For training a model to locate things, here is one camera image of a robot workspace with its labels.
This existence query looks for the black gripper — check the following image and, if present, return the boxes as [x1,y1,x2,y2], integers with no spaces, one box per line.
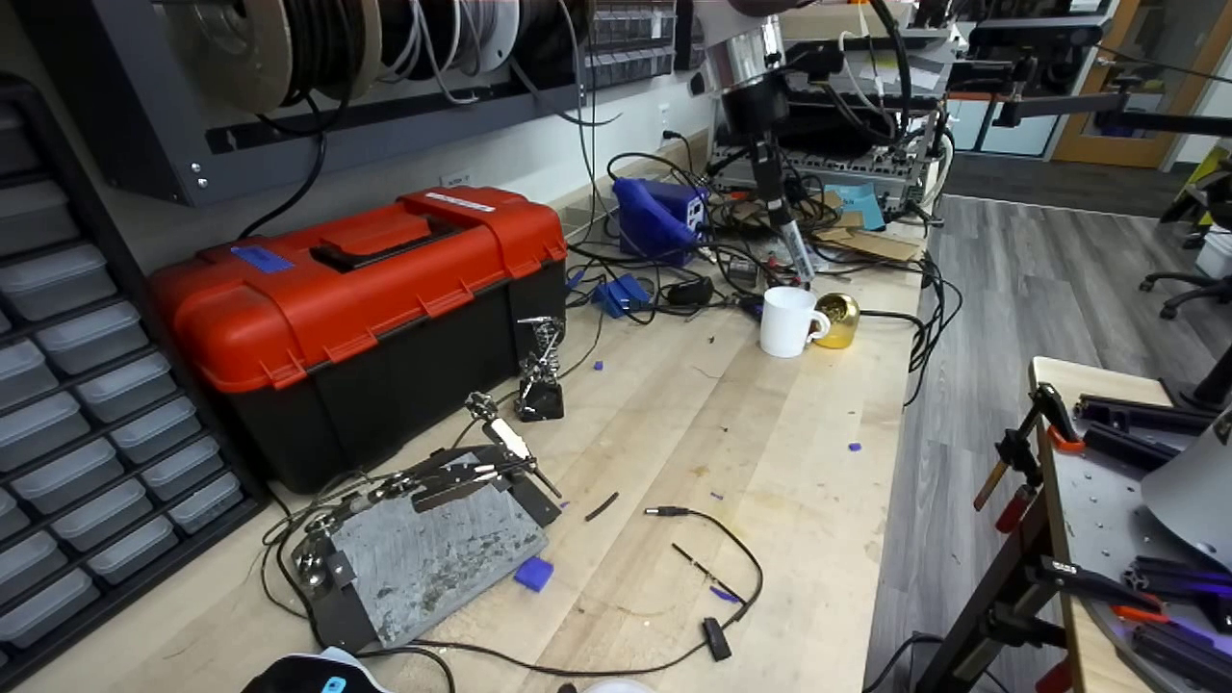
[720,69,802,210]

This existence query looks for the white mug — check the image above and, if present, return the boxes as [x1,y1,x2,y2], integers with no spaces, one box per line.
[757,286,834,361]

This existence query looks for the blue soldering station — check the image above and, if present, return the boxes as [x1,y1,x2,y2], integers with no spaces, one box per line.
[608,173,708,265]

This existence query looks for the gold ball tip cleaner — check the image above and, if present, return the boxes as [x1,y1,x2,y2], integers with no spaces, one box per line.
[809,287,863,354]

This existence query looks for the metal helping hand stand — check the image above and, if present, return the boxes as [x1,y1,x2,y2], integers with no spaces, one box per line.
[510,311,568,424]

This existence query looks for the orange wooden door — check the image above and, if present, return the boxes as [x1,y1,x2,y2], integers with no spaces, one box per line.
[1051,0,1232,173]

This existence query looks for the red black clamp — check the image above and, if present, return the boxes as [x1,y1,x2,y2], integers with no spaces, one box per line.
[971,381,1085,544]

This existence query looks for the grey spool rack shelf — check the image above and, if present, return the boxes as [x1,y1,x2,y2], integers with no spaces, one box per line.
[36,0,704,206]

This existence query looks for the black swivel chair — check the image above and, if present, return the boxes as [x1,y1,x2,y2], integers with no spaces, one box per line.
[1137,157,1232,415]

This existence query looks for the black bar clamp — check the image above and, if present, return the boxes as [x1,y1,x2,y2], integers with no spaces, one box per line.
[1072,393,1216,447]

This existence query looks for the red black toolbox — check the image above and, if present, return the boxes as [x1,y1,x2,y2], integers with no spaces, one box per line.
[150,183,568,491]

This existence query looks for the wooden board with clamps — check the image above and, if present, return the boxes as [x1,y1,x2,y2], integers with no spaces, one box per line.
[1029,354,1232,693]

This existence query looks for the small blue block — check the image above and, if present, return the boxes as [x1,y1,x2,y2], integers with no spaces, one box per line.
[510,555,558,597]

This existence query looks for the grey circuit board holder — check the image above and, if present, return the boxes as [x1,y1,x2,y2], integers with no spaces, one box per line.
[283,447,568,651]

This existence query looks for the black white device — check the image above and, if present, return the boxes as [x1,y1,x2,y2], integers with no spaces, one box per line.
[241,645,386,693]

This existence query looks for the black parts drawer cabinet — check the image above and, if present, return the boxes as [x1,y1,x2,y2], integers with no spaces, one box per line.
[0,73,265,690]

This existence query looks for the blue cable connector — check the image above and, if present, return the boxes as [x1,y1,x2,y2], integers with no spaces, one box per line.
[587,270,654,319]

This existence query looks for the black cable bundle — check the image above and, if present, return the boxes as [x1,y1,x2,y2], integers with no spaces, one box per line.
[895,247,966,415]

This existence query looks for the large black wire spool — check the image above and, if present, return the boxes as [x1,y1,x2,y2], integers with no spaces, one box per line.
[510,0,608,82]

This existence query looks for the white grey wire spool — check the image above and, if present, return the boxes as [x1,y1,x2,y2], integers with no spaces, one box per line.
[381,0,523,87]

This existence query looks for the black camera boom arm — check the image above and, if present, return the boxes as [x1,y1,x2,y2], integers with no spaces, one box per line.
[993,87,1232,138]

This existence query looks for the thin black table cable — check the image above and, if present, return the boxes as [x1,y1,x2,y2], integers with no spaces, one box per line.
[252,496,771,683]

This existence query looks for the beige wire spool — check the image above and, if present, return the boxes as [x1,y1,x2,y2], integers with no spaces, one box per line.
[165,0,301,114]

